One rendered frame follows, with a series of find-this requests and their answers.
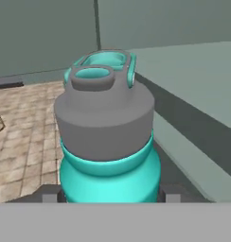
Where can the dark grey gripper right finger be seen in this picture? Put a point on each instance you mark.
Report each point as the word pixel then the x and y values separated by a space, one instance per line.
pixel 175 194

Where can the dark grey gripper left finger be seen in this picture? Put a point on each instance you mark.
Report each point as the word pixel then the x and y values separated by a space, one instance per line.
pixel 48 193

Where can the teal water bottle grey lid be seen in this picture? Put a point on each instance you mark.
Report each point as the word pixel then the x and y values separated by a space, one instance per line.
pixel 104 126

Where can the grey-green counter cabinet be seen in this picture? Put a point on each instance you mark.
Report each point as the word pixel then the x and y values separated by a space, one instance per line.
pixel 196 94

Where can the grey-green cabinet run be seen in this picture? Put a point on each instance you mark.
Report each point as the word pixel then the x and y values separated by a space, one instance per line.
pixel 41 31

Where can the dark grey floor vent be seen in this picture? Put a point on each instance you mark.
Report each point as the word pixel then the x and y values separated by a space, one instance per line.
pixel 8 83

